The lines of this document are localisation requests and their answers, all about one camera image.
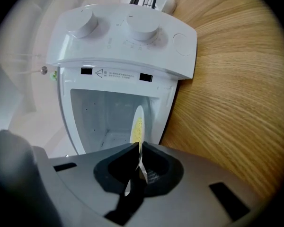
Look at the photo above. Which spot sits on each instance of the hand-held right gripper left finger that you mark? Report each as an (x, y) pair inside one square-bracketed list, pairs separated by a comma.
[(116, 169)]

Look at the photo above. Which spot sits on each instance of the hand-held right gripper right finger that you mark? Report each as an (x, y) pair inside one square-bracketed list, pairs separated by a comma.
[(170, 171)]

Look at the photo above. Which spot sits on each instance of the yellow food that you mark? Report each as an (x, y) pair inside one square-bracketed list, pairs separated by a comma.
[(137, 130)]

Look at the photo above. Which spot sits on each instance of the white microwave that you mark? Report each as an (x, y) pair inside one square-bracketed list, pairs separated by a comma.
[(123, 48)]

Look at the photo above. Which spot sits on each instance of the white bowl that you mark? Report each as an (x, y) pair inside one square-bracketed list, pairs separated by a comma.
[(169, 3)]

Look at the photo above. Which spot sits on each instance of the ceiling dome camera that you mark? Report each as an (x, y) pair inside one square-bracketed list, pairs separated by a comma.
[(44, 70)]

